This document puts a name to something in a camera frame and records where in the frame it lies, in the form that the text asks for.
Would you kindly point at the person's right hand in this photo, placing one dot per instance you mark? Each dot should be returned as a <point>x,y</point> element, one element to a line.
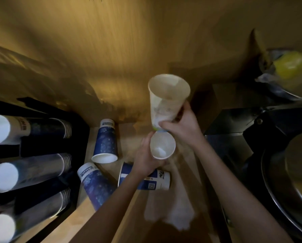
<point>185,129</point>

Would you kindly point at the person's left hand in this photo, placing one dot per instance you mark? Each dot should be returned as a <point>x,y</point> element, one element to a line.
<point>143,159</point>

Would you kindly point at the person's right thumb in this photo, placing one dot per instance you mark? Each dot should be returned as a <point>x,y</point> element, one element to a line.
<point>167,125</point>

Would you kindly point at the person's left thumb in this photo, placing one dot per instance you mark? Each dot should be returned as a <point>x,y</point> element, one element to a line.
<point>147,141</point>

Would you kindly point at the small white paper cup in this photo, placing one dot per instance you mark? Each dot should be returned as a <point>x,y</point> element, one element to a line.
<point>162,146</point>

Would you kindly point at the tall white paper cup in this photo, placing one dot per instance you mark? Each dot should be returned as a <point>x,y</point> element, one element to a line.
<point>166,98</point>

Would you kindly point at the person's right forearm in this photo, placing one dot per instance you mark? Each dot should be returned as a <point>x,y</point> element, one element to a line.
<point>229,189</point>

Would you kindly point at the person's left forearm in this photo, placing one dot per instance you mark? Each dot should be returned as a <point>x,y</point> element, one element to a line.
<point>115,207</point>

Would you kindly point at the blue and white paper cup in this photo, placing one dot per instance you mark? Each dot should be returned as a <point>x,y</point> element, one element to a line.
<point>157,180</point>

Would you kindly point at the blue patterned paper cup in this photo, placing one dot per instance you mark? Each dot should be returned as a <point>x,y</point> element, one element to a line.
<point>106,141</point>
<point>96,186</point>

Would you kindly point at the clear plastic cup sleeve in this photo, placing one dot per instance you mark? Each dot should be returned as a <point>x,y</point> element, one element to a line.
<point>176,199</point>

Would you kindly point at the black appliance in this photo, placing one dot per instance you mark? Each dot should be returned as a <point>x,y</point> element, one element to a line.
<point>232,139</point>

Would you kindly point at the black cup dispenser rack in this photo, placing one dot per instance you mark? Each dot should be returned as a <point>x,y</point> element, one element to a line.
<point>77,139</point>

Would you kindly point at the stack of blue paper cups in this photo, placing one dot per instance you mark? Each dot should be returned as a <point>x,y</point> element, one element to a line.
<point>26,129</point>
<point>26,215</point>
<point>26,172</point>

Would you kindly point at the large clear plastic bag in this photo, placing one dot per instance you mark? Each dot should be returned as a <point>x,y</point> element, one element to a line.
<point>39,80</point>

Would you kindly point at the metal bowl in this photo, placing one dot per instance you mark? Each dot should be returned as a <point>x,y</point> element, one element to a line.
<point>290,179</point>

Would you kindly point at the yellow item in plastic bag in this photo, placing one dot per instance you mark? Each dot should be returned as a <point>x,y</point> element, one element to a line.
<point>290,65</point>

